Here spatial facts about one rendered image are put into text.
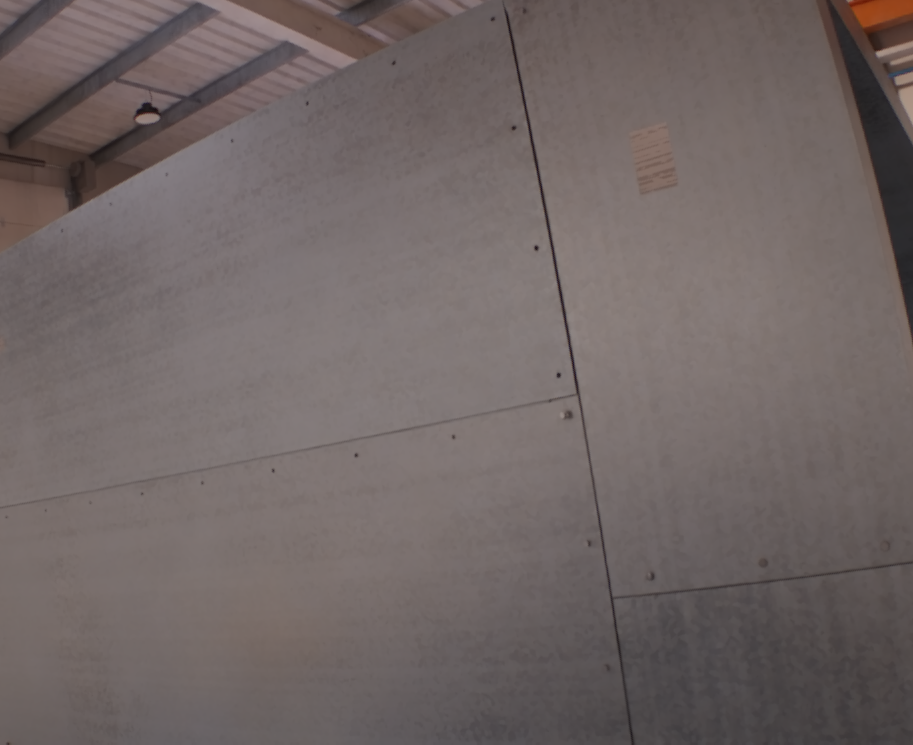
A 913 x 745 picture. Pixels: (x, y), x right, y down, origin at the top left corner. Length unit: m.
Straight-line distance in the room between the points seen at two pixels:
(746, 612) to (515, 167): 0.62
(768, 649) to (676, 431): 0.28
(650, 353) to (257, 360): 0.64
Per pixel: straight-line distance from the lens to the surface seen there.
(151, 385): 1.72
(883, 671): 1.12
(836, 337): 1.09
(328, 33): 10.76
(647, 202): 1.17
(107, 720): 1.98
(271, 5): 10.19
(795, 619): 1.13
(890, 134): 2.03
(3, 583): 2.23
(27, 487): 2.09
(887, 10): 9.77
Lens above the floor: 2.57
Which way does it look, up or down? 7 degrees up
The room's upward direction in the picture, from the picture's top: 9 degrees counter-clockwise
